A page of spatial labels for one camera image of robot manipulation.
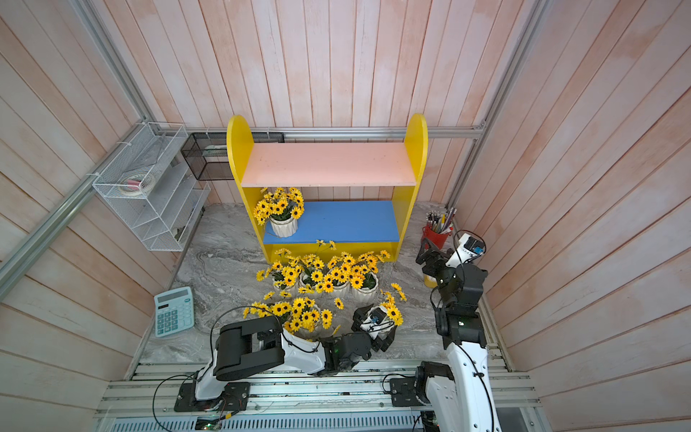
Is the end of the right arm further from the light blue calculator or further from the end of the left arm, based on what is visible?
the light blue calculator

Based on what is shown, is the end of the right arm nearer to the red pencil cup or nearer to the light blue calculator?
the red pencil cup

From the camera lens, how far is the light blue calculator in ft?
2.85
